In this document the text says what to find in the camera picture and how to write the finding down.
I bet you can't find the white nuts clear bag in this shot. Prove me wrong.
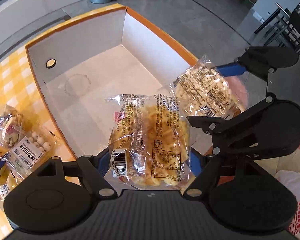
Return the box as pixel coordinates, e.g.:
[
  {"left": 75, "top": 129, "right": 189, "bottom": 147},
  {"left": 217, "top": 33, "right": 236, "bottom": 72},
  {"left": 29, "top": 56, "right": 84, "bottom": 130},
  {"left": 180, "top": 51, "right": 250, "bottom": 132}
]
[{"left": 170, "top": 55, "right": 241, "bottom": 119}]

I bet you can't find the waffle snack bag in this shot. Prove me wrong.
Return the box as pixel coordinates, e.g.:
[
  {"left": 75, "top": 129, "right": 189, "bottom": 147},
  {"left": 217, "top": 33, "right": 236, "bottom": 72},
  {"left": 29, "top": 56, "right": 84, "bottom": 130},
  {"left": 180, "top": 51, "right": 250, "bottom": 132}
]
[{"left": 106, "top": 94, "right": 191, "bottom": 189}]

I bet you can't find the white yam balls bag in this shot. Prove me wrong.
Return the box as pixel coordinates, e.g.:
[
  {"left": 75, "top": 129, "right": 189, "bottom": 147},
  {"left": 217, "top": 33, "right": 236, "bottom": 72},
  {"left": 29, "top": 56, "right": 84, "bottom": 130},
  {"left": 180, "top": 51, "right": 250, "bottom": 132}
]
[{"left": 3, "top": 126, "right": 60, "bottom": 179}]

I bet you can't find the colourful veggie chips bag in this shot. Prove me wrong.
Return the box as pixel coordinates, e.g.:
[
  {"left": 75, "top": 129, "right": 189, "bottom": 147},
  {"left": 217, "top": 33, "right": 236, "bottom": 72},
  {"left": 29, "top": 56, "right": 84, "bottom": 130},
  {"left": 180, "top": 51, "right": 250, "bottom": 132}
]
[{"left": 0, "top": 105, "right": 24, "bottom": 149}]

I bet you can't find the pink plastic bag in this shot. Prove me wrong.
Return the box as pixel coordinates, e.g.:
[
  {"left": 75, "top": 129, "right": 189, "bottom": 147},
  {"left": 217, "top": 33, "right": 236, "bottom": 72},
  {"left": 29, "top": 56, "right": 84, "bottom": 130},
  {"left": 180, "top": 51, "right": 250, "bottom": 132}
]
[{"left": 225, "top": 76, "right": 249, "bottom": 111}]

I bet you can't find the orange cardboard box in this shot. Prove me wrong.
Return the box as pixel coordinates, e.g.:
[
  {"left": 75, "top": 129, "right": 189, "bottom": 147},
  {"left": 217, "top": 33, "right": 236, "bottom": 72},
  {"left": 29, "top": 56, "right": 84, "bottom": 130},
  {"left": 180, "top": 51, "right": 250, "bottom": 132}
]
[{"left": 25, "top": 4, "right": 197, "bottom": 158}]

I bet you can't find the yellow checkered tablecloth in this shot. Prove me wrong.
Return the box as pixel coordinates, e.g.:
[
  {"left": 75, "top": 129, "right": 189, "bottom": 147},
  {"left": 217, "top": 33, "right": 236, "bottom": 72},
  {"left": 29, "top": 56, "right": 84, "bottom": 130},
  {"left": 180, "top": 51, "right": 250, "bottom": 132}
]
[{"left": 0, "top": 3, "right": 131, "bottom": 240}]

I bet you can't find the white marble tv console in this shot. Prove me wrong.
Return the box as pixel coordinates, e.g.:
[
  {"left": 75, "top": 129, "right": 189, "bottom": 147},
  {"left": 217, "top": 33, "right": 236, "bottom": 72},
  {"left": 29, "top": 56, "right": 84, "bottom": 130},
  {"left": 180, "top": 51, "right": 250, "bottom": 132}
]
[{"left": 0, "top": 0, "right": 81, "bottom": 44}]

